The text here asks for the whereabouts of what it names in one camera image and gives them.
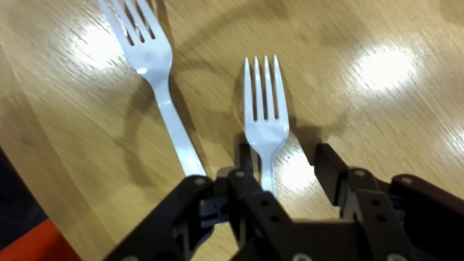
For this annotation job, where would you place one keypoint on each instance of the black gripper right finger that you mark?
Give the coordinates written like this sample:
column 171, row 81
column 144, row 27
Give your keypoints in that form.
column 386, row 217

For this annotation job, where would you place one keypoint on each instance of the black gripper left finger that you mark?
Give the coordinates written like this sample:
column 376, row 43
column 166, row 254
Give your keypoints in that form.
column 251, row 212

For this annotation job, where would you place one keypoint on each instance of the white plastic fork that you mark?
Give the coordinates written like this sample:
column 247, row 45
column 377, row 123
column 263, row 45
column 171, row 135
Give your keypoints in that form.
column 150, row 52
column 266, row 130

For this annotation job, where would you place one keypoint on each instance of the orange armchair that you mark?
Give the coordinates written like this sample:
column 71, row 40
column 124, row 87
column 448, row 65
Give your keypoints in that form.
column 34, row 246

